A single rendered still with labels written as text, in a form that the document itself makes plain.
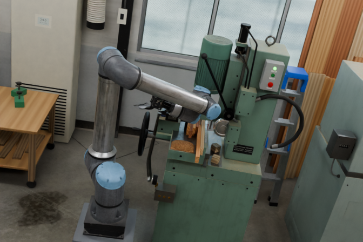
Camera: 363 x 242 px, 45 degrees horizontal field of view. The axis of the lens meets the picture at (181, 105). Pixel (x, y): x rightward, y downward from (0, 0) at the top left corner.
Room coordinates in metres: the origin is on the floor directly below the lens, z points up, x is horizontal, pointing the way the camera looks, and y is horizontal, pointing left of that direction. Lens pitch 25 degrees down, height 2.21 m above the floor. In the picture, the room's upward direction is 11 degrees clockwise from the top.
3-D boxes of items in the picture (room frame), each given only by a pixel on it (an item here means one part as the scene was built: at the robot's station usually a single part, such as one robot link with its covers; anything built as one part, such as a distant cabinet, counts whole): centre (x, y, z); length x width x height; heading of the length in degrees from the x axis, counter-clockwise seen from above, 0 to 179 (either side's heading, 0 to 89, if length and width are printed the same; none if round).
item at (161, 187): (2.16, 0.00, 0.58); 0.12 x 0.08 x 0.08; 90
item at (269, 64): (2.29, -0.46, 1.40); 0.10 x 0.06 x 0.16; 90
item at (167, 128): (2.44, 0.06, 0.92); 0.15 x 0.13 x 0.09; 0
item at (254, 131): (2.43, -0.43, 1.16); 0.22 x 0.22 x 0.72; 0
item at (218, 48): (2.42, -0.14, 1.35); 0.18 x 0.18 x 0.31
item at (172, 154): (2.44, -0.03, 0.87); 0.61 x 0.30 x 0.06; 0
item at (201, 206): (2.43, -0.26, 0.36); 0.58 x 0.45 x 0.71; 90
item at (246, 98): (2.27, -0.35, 1.23); 0.09 x 0.08 x 0.15; 90
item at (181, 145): (2.19, -0.05, 0.92); 0.14 x 0.09 x 0.04; 90
